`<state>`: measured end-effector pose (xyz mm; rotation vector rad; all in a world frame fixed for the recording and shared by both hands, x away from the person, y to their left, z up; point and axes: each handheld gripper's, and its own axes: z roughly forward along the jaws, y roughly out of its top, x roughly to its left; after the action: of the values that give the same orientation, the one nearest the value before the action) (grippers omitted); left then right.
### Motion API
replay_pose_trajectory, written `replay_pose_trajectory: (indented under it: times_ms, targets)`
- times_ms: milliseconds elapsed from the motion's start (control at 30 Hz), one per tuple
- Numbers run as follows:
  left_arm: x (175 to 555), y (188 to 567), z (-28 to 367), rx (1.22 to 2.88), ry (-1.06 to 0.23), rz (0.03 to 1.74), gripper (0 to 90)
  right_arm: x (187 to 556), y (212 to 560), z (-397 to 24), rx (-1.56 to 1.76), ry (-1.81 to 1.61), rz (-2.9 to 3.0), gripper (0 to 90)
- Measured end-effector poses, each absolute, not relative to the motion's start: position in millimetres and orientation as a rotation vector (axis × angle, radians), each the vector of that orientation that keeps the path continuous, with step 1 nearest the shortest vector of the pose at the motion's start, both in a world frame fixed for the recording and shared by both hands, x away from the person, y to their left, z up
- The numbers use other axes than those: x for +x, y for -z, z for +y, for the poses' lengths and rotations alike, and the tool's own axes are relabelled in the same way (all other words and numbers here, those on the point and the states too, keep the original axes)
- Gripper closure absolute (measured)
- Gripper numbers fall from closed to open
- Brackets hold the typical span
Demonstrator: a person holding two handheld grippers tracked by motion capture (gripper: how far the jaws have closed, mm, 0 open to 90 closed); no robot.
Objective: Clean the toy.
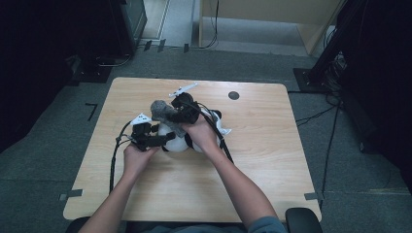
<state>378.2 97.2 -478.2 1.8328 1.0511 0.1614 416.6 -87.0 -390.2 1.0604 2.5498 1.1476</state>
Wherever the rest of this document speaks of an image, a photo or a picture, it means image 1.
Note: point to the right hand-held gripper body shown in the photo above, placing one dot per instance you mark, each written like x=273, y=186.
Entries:
x=188, y=110

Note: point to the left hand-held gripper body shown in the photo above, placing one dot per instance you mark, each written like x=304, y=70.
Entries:
x=142, y=136

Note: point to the grey fluffy cloth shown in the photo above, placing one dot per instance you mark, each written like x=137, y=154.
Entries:
x=162, y=111

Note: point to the panda plush toy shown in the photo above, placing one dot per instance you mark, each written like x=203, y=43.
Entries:
x=173, y=145

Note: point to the person's left hand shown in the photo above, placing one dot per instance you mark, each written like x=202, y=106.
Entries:
x=137, y=161

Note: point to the person's right hand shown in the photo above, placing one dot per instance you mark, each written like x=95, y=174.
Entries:
x=204, y=136

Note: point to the dark round table grommet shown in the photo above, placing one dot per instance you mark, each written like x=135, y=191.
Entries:
x=233, y=95

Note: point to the grey tape strip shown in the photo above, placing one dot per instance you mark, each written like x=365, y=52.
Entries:
x=312, y=196
x=71, y=194

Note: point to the black equipment cabinet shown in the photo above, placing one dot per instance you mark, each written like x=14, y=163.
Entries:
x=129, y=26

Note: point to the black chair armrest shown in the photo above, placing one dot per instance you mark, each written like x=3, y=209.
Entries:
x=302, y=221
x=74, y=226

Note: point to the dark curtain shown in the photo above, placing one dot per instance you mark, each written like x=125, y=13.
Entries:
x=385, y=81
x=39, y=64

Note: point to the person's blue-grey clothing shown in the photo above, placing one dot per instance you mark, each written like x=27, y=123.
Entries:
x=267, y=225

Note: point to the black metal stand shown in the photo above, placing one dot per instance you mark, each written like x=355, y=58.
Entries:
x=324, y=61

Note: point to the beige wooden furniture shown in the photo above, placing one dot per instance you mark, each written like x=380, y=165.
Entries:
x=307, y=19

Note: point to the black stand base plate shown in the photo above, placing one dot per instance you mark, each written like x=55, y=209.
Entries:
x=92, y=73

